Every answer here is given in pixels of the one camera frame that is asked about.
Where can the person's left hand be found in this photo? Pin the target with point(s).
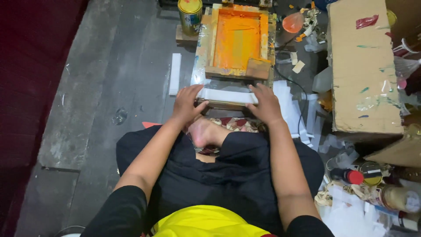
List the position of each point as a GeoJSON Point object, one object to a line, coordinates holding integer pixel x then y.
{"type": "Point", "coordinates": [184, 107]}

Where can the person's right hand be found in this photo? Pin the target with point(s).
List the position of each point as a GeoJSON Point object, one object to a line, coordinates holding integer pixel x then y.
{"type": "Point", "coordinates": [268, 105]}

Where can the white paper strip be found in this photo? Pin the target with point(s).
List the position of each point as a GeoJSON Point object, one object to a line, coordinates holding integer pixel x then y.
{"type": "Point", "coordinates": [227, 96]}

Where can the heap of white paper strips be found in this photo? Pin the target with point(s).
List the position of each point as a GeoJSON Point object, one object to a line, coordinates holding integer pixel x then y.
{"type": "Point", "coordinates": [296, 112]}

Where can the wooden printing base with plastic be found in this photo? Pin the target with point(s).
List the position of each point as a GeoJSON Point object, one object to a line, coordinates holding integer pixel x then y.
{"type": "Point", "coordinates": [210, 85]}

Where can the stack of white paper strips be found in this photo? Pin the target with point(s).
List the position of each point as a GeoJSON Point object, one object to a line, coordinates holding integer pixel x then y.
{"type": "Point", "coordinates": [175, 74]}

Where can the wooden squeegee with orange ink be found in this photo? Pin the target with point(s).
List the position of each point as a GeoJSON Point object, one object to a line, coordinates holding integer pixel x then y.
{"type": "Point", "coordinates": [258, 68]}

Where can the wooden block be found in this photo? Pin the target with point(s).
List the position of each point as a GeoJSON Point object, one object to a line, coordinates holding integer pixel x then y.
{"type": "Point", "coordinates": [184, 36]}

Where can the orange plastic bag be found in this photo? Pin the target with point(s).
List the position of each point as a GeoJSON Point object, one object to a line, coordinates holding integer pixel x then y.
{"type": "Point", "coordinates": [292, 22]}

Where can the gold metal tin can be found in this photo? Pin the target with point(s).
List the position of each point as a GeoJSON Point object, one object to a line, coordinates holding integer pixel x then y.
{"type": "Point", "coordinates": [190, 17]}

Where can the large cardboard box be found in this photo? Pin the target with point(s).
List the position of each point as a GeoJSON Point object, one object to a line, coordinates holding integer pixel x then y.
{"type": "Point", "coordinates": [363, 65]}

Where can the black bottle with red cap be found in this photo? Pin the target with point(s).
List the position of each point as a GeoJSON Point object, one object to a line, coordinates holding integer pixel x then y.
{"type": "Point", "coordinates": [347, 175]}

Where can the open gold lid tin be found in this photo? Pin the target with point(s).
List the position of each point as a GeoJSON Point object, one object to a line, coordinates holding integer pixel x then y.
{"type": "Point", "coordinates": [370, 172]}

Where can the heap of crumpled paper scraps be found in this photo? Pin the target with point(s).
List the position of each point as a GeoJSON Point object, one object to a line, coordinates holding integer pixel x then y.
{"type": "Point", "coordinates": [348, 207]}

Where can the clear glass jar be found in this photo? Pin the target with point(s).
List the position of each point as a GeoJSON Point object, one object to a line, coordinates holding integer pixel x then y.
{"type": "Point", "coordinates": [399, 197]}

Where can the wooden screen printing frame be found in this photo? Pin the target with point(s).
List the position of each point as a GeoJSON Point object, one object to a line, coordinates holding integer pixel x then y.
{"type": "Point", "coordinates": [238, 41]}

